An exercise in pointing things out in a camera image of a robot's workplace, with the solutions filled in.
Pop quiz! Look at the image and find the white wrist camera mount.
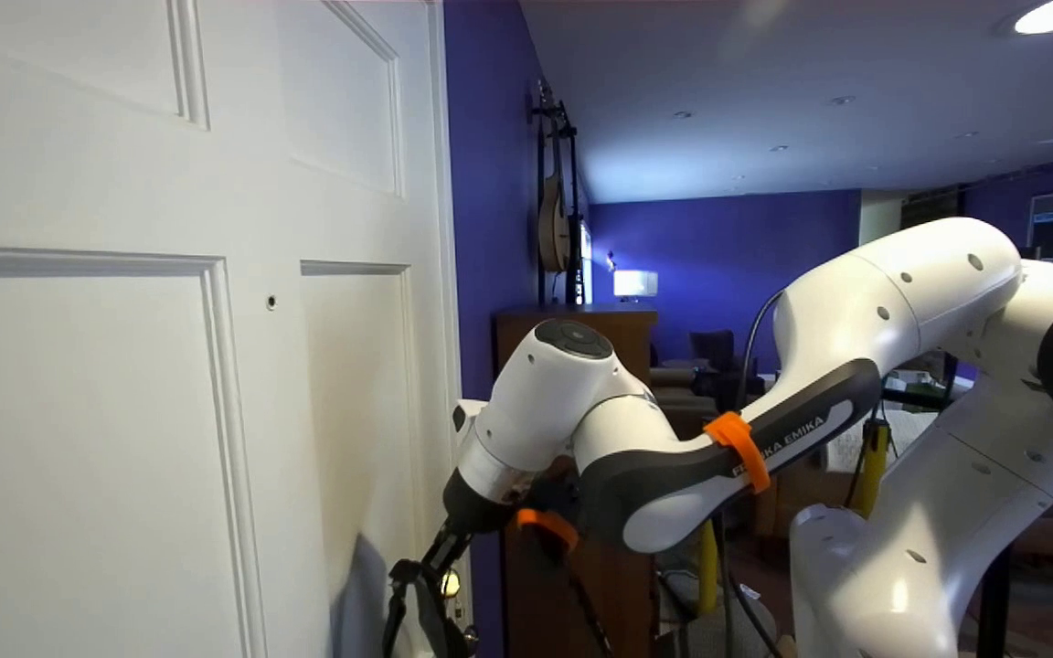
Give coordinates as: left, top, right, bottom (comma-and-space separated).
451, 396, 490, 439

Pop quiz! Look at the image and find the yellow pole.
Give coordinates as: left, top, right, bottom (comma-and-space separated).
691, 416, 896, 616

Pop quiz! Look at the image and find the grey rounded base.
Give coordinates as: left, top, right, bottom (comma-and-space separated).
668, 597, 774, 658

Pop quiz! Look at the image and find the black wall-hung rack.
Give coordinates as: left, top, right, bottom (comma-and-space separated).
523, 76, 591, 309

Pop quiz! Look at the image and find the white panel door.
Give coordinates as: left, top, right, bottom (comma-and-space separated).
0, 0, 474, 658

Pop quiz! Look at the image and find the orange wrist-link cable clip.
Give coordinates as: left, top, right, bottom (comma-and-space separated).
702, 408, 774, 496

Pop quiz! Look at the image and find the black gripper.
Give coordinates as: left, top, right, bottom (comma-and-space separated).
419, 468, 519, 577

